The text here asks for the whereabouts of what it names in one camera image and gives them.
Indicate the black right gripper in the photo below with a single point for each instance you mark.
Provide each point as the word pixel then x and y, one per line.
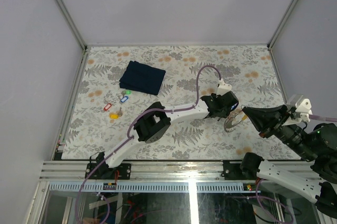
pixel 267 119

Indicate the small red key tag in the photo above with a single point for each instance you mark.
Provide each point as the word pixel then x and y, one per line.
pixel 107 107

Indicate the floral patterned table mat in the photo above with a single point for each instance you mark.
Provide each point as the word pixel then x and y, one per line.
pixel 191 71

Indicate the aluminium front rail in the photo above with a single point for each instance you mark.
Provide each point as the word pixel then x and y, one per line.
pixel 149 171

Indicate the key with blue tag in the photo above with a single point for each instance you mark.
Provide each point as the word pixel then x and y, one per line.
pixel 234 106

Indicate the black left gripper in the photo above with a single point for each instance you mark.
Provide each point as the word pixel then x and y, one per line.
pixel 223 112

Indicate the metal keyring with yellow grip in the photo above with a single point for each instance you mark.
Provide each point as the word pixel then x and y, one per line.
pixel 233 120

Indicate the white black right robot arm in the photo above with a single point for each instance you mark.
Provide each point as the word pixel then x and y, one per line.
pixel 317 147

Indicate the small blue key tag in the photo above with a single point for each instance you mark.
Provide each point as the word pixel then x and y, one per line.
pixel 124 99

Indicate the key with yellow tag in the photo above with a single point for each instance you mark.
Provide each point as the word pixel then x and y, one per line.
pixel 116 115

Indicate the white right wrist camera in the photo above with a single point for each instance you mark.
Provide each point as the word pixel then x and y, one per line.
pixel 299 108

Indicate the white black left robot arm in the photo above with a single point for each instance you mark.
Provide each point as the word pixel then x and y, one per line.
pixel 151 125

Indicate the key with green tag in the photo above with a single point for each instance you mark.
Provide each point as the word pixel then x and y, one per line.
pixel 126 92

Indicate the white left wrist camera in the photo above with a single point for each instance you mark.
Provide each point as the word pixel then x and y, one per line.
pixel 223 87

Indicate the dark navy folded cloth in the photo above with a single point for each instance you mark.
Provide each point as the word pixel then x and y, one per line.
pixel 142 78

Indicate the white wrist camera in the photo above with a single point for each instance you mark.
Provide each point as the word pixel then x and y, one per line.
pixel 223 87
pixel 299 108

